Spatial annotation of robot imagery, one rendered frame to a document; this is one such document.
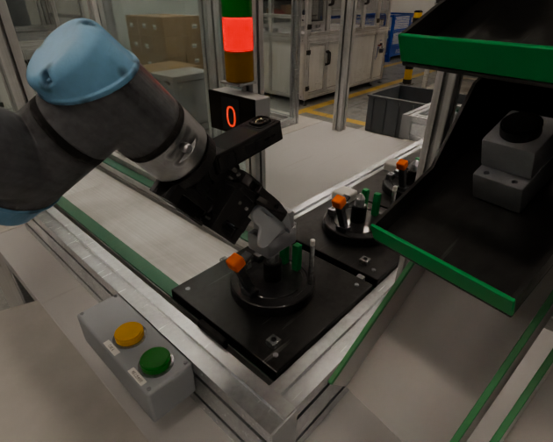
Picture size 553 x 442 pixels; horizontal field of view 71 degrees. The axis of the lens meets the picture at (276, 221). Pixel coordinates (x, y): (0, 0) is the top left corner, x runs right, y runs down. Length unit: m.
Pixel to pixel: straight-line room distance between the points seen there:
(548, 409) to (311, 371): 0.26
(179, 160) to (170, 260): 0.46
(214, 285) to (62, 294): 0.37
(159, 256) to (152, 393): 0.37
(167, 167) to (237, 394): 0.30
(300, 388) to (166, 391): 0.18
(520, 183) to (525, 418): 0.23
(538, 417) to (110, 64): 0.49
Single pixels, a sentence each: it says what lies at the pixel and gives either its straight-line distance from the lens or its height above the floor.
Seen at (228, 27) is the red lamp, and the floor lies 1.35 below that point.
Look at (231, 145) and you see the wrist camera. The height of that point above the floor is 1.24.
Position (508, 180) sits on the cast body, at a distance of 0.38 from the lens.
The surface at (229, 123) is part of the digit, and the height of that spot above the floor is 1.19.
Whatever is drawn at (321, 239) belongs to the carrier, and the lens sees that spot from 0.77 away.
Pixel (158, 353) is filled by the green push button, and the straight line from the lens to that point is 0.58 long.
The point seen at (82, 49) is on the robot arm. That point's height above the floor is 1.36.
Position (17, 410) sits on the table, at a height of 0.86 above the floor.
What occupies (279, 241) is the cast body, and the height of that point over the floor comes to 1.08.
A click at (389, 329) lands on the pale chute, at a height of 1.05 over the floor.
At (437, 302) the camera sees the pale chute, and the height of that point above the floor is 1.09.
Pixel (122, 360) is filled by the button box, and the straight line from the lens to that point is 0.60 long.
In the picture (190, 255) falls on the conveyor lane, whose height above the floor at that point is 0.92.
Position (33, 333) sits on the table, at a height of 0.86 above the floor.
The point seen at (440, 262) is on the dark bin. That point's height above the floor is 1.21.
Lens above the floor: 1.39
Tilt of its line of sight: 31 degrees down
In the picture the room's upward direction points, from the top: straight up
